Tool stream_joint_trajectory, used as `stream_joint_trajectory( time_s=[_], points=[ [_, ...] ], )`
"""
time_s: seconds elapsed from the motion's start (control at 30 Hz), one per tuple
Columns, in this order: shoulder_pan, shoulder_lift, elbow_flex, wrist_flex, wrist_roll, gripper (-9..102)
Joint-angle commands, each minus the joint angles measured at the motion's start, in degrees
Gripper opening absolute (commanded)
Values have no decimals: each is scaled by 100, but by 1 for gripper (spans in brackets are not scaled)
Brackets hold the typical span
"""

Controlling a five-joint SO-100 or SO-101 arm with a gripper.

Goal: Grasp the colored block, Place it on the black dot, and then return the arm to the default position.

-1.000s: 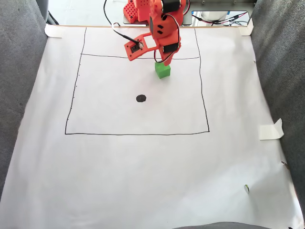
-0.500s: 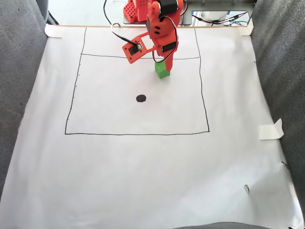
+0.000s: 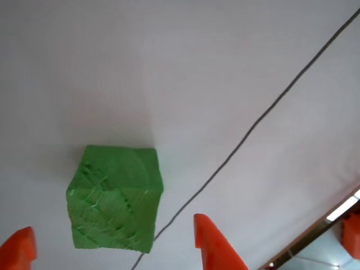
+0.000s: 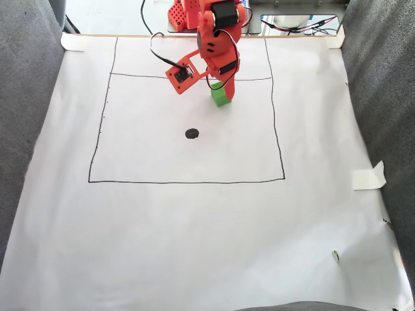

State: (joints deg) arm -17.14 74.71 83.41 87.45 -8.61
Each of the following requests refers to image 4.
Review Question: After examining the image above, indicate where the green wooden block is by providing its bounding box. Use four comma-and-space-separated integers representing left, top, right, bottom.
209, 80, 232, 108

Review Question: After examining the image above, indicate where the white cylinder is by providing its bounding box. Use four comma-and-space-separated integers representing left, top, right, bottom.
273, 14, 309, 29

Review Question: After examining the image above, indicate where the white tape piece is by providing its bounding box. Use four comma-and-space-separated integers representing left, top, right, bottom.
352, 160, 387, 191
324, 24, 346, 49
60, 32, 90, 52

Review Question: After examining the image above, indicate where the grey felt panel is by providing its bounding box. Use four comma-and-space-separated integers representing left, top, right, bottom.
339, 0, 415, 294
0, 0, 66, 275

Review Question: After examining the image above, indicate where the white paper sheet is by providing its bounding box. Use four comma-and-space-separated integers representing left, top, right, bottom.
0, 34, 414, 311

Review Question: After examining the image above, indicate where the orange camera mount with board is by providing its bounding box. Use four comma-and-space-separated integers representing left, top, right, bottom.
165, 50, 210, 95

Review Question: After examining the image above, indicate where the black white camera cable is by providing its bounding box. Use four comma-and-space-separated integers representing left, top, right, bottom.
148, 31, 188, 71

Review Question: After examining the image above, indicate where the red black wire bundle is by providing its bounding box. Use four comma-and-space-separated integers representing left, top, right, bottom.
260, 17, 338, 36

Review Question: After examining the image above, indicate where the black power cable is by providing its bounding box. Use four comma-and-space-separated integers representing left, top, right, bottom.
140, 0, 154, 35

